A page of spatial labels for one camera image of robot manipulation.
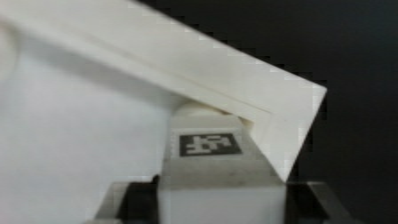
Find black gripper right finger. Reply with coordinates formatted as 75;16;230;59
285;181;365;224

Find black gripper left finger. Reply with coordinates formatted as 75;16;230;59
88;173;164;224

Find white table leg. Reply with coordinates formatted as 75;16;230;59
159;114;288;224

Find white square table top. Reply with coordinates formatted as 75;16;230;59
0;23;184;224

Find white L-shaped obstacle wall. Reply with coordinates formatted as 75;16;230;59
0;0;327;177

